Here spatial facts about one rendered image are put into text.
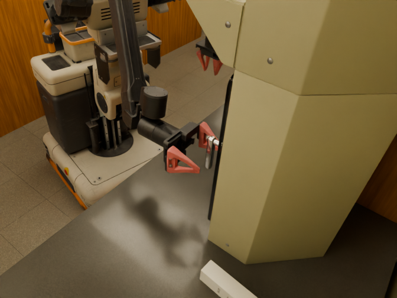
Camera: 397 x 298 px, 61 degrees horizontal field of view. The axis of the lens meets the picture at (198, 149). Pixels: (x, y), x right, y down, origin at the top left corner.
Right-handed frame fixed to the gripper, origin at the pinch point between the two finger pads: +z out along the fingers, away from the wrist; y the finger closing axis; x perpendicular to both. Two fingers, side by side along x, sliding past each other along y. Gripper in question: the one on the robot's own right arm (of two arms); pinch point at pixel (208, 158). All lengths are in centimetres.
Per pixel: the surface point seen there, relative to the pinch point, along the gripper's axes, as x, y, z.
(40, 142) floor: 109, 41, -167
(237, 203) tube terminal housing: 2.5, -5.3, 11.2
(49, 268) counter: 20.4, -33.9, -18.2
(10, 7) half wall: 25, 59, -190
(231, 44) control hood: -29.9, -5.6, 5.3
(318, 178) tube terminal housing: -7.6, 0.9, 23.2
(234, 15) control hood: -34.3, -5.6, 5.3
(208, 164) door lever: 1.0, -0.8, 0.5
